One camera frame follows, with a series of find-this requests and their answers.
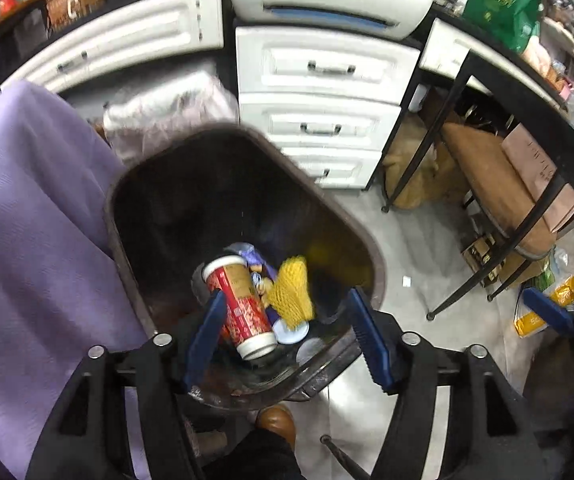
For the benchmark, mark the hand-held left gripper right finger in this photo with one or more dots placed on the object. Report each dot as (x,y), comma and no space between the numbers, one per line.
(372,345)

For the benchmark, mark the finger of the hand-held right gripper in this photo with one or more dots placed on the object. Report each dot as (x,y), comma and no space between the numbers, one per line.
(549,310)

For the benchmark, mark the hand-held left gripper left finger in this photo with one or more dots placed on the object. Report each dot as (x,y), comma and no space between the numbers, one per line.
(207,340)

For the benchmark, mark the red paper cup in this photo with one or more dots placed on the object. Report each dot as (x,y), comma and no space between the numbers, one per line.
(244,310)

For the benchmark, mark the blue paper cup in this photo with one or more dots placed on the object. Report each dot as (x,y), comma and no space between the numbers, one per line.
(291,333)

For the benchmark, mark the purple snack packet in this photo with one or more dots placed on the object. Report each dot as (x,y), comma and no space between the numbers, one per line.
(254,257)

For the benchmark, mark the yellow foam fruit net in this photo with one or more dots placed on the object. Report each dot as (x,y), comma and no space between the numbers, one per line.
(292,290)

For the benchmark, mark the dark plastic bin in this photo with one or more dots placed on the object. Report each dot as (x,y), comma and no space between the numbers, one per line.
(177,200)

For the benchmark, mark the person's brown shoe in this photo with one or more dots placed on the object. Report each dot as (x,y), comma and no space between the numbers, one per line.
(277,422)

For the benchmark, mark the person's legs in dark pants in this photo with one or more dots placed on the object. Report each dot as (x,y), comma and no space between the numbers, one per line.
(262,460)

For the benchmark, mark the black stool with brown cushion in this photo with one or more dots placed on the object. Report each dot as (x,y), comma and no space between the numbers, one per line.
(497,180)

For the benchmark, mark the pink paper bag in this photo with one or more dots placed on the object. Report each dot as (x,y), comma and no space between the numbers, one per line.
(537,170)

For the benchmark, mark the brown paper bag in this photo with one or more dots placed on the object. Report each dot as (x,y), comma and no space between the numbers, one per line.
(417,175)

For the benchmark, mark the purple floral tablecloth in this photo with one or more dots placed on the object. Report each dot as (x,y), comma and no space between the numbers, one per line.
(42,235)

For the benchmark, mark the clear plastic bag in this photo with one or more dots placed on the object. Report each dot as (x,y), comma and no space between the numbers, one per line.
(167,110)

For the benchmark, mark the white drawer cabinet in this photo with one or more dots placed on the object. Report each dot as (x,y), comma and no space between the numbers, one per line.
(317,95)

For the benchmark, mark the small white desk drawer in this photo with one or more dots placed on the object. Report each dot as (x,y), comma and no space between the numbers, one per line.
(447,52)

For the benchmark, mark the green shopping bag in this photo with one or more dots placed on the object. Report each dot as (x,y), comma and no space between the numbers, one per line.
(504,0)

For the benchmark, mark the long white desk drawer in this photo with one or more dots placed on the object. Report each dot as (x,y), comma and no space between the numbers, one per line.
(132,35)

